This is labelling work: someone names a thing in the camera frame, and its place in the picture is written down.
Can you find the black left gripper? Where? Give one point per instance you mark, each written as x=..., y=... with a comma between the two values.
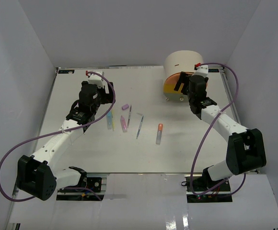
x=108, y=97

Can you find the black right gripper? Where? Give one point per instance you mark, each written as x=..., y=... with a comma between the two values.
x=183, y=79

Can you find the orange top drawer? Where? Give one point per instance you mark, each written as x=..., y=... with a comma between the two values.
x=171, y=81

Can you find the yellow drawer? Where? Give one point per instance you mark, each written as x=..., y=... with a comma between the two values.
x=171, y=90

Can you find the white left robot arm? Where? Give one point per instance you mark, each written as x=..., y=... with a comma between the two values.
x=34, y=173

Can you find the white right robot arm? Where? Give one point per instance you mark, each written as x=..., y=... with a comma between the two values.
x=245, y=150

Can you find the thin yellow pen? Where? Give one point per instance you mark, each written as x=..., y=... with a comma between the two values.
x=113, y=120

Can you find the blue highlighter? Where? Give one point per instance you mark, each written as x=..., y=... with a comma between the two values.
x=109, y=120

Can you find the purple highlighter cap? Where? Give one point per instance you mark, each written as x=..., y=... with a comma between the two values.
x=125, y=107

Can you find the grey bottom drawer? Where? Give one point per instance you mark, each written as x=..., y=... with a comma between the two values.
x=176, y=97

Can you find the round beige drawer cabinet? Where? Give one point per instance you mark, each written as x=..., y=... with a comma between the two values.
x=181, y=61

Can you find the clear dark blue pen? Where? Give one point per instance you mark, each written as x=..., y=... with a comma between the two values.
x=129, y=116

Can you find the pink highlighter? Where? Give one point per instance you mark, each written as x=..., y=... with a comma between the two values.
x=123, y=124

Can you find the clear light blue pen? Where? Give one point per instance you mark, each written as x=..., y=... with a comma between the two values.
x=140, y=126

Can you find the orange highlighter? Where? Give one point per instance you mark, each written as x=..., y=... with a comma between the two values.
x=159, y=134

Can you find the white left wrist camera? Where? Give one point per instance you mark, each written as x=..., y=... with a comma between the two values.
x=95, y=79

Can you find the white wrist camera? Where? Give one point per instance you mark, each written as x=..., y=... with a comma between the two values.
x=95, y=79
x=201, y=70

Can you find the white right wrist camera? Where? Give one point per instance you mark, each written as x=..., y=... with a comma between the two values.
x=201, y=70

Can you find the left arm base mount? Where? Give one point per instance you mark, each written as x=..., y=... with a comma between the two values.
x=92, y=189

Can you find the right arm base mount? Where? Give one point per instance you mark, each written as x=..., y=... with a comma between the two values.
x=220, y=194

